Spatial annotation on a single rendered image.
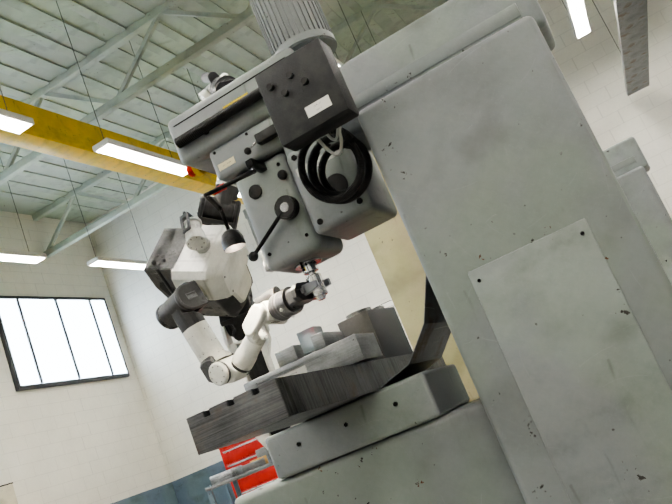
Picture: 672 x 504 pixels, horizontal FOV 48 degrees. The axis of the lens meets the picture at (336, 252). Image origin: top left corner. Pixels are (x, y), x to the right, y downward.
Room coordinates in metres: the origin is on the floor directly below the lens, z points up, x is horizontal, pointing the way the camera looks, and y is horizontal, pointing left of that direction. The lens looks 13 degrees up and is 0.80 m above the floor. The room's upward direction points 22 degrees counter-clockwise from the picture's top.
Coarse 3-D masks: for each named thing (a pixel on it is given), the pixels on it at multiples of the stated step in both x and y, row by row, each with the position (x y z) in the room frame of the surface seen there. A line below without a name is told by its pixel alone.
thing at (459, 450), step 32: (448, 416) 1.94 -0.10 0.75; (480, 416) 1.91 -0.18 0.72; (384, 448) 2.00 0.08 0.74; (416, 448) 1.97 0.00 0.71; (448, 448) 1.95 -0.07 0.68; (480, 448) 1.92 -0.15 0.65; (288, 480) 2.11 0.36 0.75; (320, 480) 2.07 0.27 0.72; (352, 480) 2.04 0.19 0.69; (384, 480) 2.01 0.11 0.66; (416, 480) 1.99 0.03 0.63; (448, 480) 1.96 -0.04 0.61; (480, 480) 1.93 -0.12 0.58; (512, 480) 1.91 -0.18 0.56
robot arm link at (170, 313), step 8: (168, 304) 2.42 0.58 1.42; (176, 304) 2.40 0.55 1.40; (160, 312) 2.45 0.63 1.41; (168, 312) 2.43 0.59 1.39; (176, 312) 2.41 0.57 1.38; (184, 312) 2.42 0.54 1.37; (192, 312) 2.42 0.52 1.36; (168, 320) 2.45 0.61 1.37; (176, 320) 2.42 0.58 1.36; (184, 320) 2.41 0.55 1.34; (192, 320) 2.41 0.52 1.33; (200, 320) 2.43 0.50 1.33; (184, 328) 2.42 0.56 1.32
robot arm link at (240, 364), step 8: (248, 344) 2.35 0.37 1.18; (240, 352) 2.37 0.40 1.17; (248, 352) 2.36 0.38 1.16; (256, 352) 2.37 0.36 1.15; (224, 360) 2.41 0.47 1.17; (232, 360) 2.40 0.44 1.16; (240, 360) 2.37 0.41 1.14; (248, 360) 2.38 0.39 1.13; (232, 368) 2.39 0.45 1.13; (240, 368) 2.39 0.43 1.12; (248, 368) 2.40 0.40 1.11; (232, 376) 2.40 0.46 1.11; (240, 376) 2.41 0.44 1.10
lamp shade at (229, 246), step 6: (222, 234) 2.19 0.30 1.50; (228, 234) 2.18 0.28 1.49; (234, 234) 2.18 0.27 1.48; (240, 234) 2.19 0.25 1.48; (222, 240) 2.19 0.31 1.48; (228, 240) 2.18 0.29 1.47; (234, 240) 2.18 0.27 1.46; (240, 240) 2.19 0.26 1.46; (222, 246) 2.20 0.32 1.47; (228, 246) 2.18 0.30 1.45; (234, 246) 2.24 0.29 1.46; (240, 246) 2.24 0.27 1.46; (228, 252) 2.23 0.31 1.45
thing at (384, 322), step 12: (360, 312) 2.41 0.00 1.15; (372, 312) 2.43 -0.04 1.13; (384, 312) 2.51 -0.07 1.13; (348, 324) 2.43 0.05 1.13; (360, 324) 2.41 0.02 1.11; (372, 324) 2.40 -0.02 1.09; (384, 324) 2.47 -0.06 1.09; (396, 324) 2.56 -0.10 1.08; (384, 336) 2.44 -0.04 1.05; (396, 336) 2.52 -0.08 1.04; (384, 348) 2.41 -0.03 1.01; (396, 348) 2.49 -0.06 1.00; (408, 348) 2.57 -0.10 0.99
